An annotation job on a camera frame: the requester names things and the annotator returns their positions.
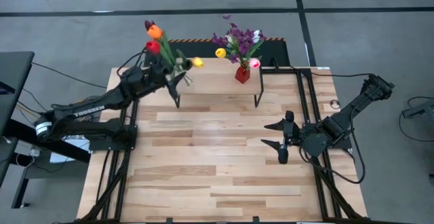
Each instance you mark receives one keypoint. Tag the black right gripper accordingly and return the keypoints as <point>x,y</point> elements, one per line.
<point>291,134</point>

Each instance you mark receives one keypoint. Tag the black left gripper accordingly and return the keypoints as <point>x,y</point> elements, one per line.
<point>159,74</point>

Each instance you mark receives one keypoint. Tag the black tulip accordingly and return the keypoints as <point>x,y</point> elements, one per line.
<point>186,64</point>

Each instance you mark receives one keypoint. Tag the yellow orange tulip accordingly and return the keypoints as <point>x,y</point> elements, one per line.
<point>197,62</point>

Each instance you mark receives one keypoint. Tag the orange red tulip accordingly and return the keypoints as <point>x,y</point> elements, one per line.
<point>155,32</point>

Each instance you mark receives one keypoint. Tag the dark red tulip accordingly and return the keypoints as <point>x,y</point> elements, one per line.
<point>148,24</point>

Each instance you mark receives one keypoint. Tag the white tulip blue tip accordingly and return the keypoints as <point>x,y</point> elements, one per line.
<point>230,40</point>

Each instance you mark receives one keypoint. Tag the purple flower bunch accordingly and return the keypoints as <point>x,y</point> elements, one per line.
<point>242,40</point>

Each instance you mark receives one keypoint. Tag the pink tulip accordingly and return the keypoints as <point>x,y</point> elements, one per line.
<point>254,63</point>

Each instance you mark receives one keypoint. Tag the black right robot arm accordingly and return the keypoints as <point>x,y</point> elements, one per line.
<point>342,118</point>

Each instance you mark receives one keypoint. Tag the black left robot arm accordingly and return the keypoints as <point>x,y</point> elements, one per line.
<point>88,110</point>

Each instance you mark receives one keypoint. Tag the wooden shelf black legs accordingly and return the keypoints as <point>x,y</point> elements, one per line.
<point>220,81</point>

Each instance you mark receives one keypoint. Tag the black mat striped edge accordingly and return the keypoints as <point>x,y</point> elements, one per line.
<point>278,52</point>

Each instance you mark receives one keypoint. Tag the white printed paper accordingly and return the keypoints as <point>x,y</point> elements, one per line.
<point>64,156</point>

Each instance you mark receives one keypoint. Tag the grey floor device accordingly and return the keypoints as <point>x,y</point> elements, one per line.
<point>420,108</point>

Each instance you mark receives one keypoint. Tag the black desk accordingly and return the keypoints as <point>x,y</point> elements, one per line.
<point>13,81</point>

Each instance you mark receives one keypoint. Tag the white power adapter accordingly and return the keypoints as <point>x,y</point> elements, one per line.
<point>34,152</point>

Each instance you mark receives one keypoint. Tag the black metal table frame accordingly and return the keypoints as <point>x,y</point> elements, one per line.
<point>301,91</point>

